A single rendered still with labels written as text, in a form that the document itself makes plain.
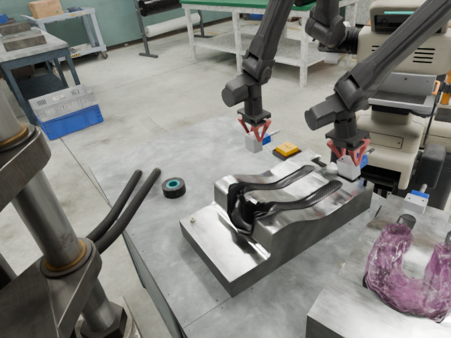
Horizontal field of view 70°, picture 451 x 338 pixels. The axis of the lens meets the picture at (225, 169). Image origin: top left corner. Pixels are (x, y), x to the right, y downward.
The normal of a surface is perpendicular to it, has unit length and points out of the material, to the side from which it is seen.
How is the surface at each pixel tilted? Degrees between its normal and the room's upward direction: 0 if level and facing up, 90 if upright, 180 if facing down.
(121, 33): 90
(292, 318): 0
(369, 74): 75
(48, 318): 0
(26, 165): 90
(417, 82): 90
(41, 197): 90
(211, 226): 0
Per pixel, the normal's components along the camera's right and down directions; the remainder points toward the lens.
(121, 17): 0.60, 0.40
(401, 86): -0.55, 0.51
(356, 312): -0.10, -0.82
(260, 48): -0.72, 0.27
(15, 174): 0.99, -0.04
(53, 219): 0.84, 0.23
